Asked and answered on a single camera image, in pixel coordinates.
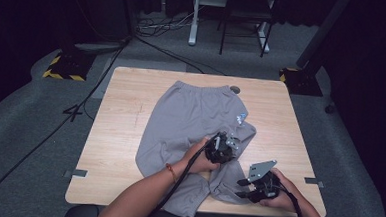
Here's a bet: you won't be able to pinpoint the grey tape strip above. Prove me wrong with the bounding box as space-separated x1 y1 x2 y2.
63 168 89 180
303 176 326 189

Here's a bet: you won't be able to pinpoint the grey shorts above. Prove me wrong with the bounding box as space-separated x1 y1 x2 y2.
131 78 260 217

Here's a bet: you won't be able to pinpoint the person's right hand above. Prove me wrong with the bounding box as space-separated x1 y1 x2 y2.
258 167 301 214

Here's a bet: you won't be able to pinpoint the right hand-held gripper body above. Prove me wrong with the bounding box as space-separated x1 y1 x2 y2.
241 157 283 205

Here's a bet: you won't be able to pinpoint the long black floor cable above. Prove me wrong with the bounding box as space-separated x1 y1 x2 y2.
0 31 133 217

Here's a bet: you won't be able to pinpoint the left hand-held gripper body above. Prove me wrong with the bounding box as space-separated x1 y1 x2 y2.
203 130 243 166

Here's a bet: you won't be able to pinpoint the black yellow striped stand base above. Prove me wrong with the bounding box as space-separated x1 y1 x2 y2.
41 48 98 83
277 66 325 97

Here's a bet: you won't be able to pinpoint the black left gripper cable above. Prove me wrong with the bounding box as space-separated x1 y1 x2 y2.
144 128 222 217

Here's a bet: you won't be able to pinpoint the white desk frame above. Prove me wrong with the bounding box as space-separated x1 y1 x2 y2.
187 0 279 55

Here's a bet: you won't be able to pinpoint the person's left hand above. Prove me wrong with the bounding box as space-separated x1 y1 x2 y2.
179 135 223 176

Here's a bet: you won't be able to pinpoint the bundle of floor cables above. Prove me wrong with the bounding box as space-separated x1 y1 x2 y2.
134 1 204 42

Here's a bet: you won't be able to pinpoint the dark slanted stand pole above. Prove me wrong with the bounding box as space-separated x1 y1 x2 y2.
295 0 354 78

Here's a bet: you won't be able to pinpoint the red bracelet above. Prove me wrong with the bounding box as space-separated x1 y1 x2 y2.
164 162 180 185

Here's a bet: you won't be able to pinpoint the black metal chair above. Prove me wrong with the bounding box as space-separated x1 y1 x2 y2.
216 0 277 60

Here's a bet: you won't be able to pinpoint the black round chair seat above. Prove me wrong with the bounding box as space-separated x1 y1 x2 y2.
62 203 110 217

